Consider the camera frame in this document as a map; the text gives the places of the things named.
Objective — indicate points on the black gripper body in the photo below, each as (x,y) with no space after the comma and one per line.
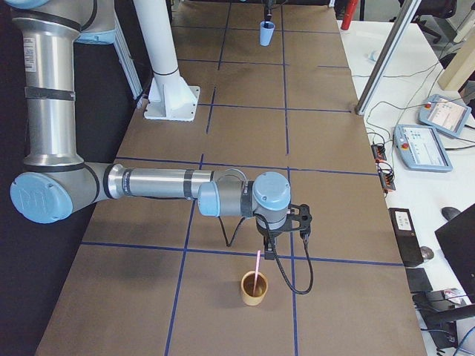
(269,10)
(270,234)

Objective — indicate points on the blue ribbed plastic cup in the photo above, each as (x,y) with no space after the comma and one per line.
(266,32)

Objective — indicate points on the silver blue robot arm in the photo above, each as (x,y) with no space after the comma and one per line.
(58,181)

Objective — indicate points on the tan brown cup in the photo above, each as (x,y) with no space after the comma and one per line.
(246,287)

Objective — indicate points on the red cylinder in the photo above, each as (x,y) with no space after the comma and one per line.
(350,9)

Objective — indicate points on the white pillar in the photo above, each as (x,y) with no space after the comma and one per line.
(170,97)

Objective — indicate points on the black power box with label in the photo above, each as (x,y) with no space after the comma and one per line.
(405,235)

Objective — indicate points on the near teach pendant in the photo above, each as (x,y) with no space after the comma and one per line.
(420,148)

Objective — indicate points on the teach pendant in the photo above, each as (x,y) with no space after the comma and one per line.
(448,116)
(420,148)

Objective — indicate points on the black computer mouse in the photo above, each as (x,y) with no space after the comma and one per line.
(449,213)

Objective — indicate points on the black monitor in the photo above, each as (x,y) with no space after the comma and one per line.
(456,239)

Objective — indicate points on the far teach pendant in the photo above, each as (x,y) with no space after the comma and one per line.
(448,116)

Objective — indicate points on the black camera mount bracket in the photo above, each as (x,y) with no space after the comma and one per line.
(298,218)

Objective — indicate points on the black cable connector block right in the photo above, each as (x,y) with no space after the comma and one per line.
(386,177)

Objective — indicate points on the black cable connector block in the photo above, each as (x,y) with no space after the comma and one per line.
(386,177)
(379,152)

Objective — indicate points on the aluminium frame post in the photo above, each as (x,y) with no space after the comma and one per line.
(398,29)

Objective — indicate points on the black cable connector block left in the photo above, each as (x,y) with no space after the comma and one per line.
(379,152)

